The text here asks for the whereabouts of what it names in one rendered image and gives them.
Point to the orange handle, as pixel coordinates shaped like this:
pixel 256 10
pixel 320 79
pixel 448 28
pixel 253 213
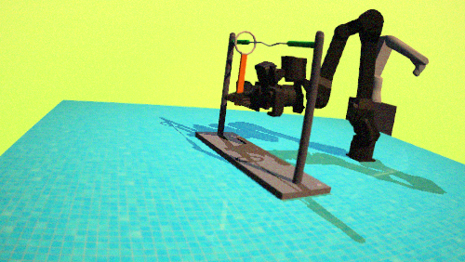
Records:
pixel 243 61

